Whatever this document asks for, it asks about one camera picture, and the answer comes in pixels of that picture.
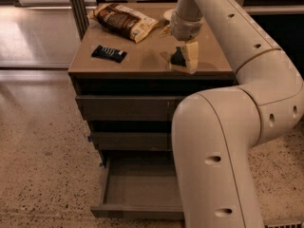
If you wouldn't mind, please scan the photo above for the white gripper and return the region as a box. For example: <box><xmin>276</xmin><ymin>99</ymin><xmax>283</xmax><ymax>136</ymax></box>
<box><xmin>160</xmin><ymin>11</ymin><xmax>203</xmax><ymax>74</ymax></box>

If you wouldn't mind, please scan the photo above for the green and yellow sponge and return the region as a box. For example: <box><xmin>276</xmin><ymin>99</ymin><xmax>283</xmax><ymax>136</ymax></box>
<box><xmin>169</xmin><ymin>47</ymin><xmax>189</xmax><ymax>73</ymax></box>

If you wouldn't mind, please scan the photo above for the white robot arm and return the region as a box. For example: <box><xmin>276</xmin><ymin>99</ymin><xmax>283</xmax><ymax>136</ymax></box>
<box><xmin>170</xmin><ymin>0</ymin><xmax>304</xmax><ymax>228</ymax></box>

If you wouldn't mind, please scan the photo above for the grey drawer cabinet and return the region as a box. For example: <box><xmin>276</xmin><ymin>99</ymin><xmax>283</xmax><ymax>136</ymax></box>
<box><xmin>68</xmin><ymin>3</ymin><xmax>236</xmax><ymax>162</ymax></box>

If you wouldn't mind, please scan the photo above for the top grey drawer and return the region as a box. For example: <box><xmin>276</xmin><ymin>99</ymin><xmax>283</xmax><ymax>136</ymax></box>
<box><xmin>76</xmin><ymin>95</ymin><xmax>183</xmax><ymax>122</ymax></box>

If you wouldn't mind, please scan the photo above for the middle grey drawer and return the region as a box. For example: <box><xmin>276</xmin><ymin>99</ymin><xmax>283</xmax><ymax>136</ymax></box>
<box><xmin>91</xmin><ymin>132</ymin><xmax>171</xmax><ymax>151</ymax></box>

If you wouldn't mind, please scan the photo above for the open bottom grey drawer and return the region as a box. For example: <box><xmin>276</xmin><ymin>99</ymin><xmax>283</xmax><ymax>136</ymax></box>
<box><xmin>91</xmin><ymin>151</ymin><xmax>183</xmax><ymax>220</ymax></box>

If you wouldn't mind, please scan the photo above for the white bowl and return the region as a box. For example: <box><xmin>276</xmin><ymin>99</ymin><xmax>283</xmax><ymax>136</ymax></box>
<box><xmin>163</xmin><ymin>9</ymin><xmax>174</xmax><ymax>21</ymax></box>

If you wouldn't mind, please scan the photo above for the brown chip bag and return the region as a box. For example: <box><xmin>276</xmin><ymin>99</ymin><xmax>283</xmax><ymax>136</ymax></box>
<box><xmin>87</xmin><ymin>3</ymin><xmax>159</xmax><ymax>43</ymax></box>

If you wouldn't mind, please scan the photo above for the dark blue snack bar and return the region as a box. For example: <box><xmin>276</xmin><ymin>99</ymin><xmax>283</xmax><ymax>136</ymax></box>
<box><xmin>91</xmin><ymin>45</ymin><xmax>127</xmax><ymax>63</ymax></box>

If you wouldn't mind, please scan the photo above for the floor vent grille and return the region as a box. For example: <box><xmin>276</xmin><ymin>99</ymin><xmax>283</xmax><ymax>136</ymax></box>
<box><xmin>265</xmin><ymin>219</ymin><xmax>304</xmax><ymax>228</ymax></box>

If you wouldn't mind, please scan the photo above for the metal window frame post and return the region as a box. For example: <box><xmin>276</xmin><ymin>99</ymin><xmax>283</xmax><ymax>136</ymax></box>
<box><xmin>69</xmin><ymin>0</ymin><xmax>89</xmax><ymax>39</ymax></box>

